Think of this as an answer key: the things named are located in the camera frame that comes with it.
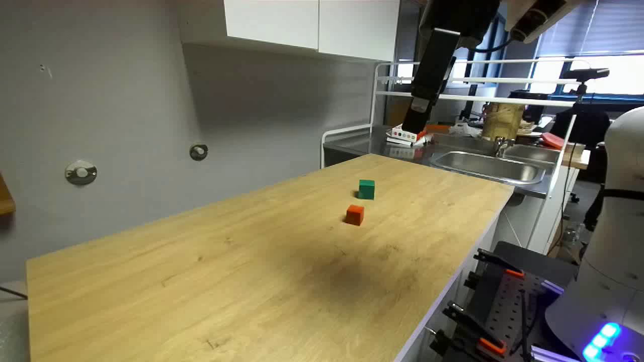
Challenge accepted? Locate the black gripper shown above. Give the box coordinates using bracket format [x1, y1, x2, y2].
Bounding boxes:
[400, 0, 502, 134]

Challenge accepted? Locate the orange block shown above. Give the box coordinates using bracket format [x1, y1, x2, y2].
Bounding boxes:
[344, 203, 367, 228]

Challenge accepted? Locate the green block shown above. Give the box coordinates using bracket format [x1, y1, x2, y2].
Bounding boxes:
[355, 176, 376, 202]

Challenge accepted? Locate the red and white box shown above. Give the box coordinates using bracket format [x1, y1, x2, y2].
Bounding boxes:
[387, 123, 434, 149]

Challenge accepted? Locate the stainless steel sink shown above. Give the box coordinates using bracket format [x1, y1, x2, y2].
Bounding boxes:
[429, 147, 551, 190]

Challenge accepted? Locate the small red object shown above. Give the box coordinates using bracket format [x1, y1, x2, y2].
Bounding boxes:
[540, 130, 568, 151]

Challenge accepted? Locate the black office chair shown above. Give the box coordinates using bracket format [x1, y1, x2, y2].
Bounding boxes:
[550, 102, 614, 153]

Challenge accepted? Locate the window blind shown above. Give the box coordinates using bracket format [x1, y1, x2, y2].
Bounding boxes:
[535, 0, 644, 59]

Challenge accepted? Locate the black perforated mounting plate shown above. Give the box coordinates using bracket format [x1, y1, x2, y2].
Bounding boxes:
[460, 240, 580, 362]

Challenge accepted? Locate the white wall cabinet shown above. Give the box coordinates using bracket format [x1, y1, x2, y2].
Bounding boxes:
[221, 0, 402, 62]

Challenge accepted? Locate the black camera on tripod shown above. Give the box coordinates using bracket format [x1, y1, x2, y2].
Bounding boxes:
[558, 66, 611, 96]

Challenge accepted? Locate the black clamp orange handle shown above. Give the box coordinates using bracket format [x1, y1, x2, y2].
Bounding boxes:
[471, 248, 528, 282]
[427, 300, 510, 362]

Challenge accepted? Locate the round grey wall socket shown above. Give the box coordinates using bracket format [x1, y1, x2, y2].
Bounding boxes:
[63, 158, 99, 187]

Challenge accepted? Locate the black cable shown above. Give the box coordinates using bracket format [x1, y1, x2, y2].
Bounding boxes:
[0, 286, 29, 301]

